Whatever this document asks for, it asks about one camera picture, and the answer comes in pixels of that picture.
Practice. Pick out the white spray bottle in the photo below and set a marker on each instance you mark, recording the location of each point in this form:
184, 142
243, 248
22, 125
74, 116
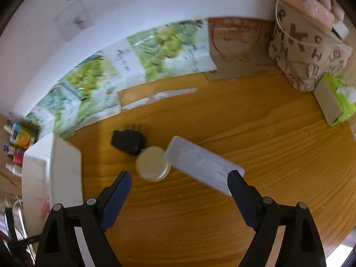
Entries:
13, 169

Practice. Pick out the round beige compact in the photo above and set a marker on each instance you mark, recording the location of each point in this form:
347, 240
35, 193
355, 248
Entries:
151, 167

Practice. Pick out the green tissue pack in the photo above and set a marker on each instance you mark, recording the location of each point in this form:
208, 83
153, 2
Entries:
338, 103

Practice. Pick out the white rectangular box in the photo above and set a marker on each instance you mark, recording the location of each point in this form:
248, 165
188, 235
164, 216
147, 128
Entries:
200, 164

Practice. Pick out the white plastic storage bin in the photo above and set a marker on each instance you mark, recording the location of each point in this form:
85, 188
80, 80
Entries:
65, 167

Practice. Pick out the yellow printed pen cup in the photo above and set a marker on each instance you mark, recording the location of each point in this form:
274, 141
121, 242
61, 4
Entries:
22, 136

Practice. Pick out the letter printed fabric basket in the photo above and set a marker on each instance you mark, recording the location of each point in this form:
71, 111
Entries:
303, 52

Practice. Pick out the black power adapter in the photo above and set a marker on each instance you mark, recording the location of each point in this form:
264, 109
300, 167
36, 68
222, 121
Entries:
126, 141

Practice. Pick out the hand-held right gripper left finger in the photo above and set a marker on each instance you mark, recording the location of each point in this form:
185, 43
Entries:
116, 200

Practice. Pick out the red printed can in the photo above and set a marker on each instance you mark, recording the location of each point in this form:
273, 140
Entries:
18, 156

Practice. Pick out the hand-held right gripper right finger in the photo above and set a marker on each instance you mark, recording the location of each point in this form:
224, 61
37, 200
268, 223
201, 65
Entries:
244, 200

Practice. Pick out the square translucent wall sticker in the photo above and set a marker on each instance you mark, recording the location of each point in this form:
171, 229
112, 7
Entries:
73, 19

